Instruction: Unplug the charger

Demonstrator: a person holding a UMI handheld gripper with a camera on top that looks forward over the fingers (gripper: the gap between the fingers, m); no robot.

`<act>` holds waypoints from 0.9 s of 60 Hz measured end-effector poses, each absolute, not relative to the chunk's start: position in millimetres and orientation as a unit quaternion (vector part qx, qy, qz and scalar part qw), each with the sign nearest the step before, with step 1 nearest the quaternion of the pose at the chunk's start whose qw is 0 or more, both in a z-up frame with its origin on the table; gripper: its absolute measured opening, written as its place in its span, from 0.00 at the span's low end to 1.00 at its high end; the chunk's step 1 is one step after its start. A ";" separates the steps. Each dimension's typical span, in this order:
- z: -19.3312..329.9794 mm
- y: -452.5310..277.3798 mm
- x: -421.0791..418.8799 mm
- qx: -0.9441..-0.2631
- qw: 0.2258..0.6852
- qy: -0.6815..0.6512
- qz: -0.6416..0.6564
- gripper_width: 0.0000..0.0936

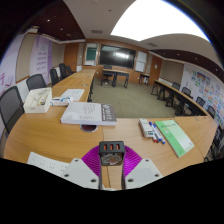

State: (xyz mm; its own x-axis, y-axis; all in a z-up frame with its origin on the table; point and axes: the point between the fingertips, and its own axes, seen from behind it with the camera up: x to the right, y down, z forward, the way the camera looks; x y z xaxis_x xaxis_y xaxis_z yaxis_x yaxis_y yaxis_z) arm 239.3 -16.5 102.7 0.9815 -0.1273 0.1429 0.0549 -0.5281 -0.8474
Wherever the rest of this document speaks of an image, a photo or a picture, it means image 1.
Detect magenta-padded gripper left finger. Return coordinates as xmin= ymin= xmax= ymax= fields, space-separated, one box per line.
xmin=61 ymin=148 xmax=103 ymax=190

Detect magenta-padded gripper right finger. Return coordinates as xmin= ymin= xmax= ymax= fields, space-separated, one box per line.
xmin=121 ymin=148 xmax=164 ymax=190

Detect dark charger block orange ports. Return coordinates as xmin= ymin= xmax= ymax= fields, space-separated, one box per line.
xmin=98 ymin=140 xmax=126 ymax=167

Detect white power strip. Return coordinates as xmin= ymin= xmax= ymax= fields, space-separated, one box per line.
xmin=26 ymin=151 xmax=70 ymax=178

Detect red whiteboard marker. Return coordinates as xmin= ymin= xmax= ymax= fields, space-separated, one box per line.
xmin=148 ymin=124 xmax=159 ymax=144

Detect blue whiteboard marker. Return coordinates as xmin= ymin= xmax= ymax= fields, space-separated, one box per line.
xmin=148 ymin=121 xmax=166 ymax=145

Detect green booklet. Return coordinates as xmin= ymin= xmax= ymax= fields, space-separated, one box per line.
xmin=154 ymin=119 xmax=195 ymax=159

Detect white book dark spine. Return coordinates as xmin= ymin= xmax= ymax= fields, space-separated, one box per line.
xmin=60 ymin=101 xmax=118 ymax=127

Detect white and blue packet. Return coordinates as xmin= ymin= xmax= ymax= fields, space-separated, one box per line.
xmin=49 ymin=96 xmax=74 ymax=107

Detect white printed paper sheets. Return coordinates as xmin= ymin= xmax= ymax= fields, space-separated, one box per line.
xmin=59 ymin=88 xmax=86 ymax=103

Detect white open cardboard box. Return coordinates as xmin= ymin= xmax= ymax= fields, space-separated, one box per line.
xmin=23 ymin=87 xmax=53 ymax=114

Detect long wooden side table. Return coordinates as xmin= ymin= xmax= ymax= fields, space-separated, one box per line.
xmin=150 ymin=79 xmax=209 ymax=117

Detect group of black side chairs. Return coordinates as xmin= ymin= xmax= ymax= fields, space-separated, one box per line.
xmin=171 ymin=81 xmax=224 ymax=161

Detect black mesh office chair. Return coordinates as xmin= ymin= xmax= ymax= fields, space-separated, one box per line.
xmin=25 ymin=73 xmax=48 ymax=92
xmin=0 ymin=85 xmax=25 ymax=134

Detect small dark side desk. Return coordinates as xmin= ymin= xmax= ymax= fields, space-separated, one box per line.
xmin=138 ymin=73 xmax=151 ymax=86

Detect row of black chairs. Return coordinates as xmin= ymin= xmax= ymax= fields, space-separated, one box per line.
xmin=49 ymin=62 xmax=77 ymax=88

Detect dark desk with chair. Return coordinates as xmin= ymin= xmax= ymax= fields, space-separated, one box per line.
xmin=100 ymin=65 xmax=130 ymax=89

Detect wooden door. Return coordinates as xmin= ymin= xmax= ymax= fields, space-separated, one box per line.
xmin=148 ymin=54 xmax=163 ymax=86
xmin=63 ymin=42 xmax=80 ymax=73

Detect bright ceiling light panel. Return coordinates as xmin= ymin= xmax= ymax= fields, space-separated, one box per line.
xmin=110 ymin=0 xmax=211 ymax=43

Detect round table cable grommet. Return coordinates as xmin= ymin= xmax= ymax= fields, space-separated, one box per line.
xmin=79 ymin=124 xmax=99 ymax=133

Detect colourful wall poster display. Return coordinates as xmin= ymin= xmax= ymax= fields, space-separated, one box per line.
xmin=181 ymin=63 xmax=224 ymax=129

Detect white wall whiteboard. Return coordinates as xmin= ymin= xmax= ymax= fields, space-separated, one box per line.
xmin=134 ymin=50 xmax=148 ymax=73

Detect large black wall screen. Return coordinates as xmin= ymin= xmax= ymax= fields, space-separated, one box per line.
xmin=99 ymin=44 xmax=137 ymax=70

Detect green-tinted wall whiteboard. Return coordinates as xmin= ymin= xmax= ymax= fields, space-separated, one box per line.
xmin=83 ymin=42 xmax=99 ymax=67

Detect narrow purple wall banner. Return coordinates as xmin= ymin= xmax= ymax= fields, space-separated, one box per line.
xmin=29 ymin=34 xmax=54 ymax=85

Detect wide purple wall banner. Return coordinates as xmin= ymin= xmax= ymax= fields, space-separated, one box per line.
xmin=0 ymin=33 xmax=25 ymax=98

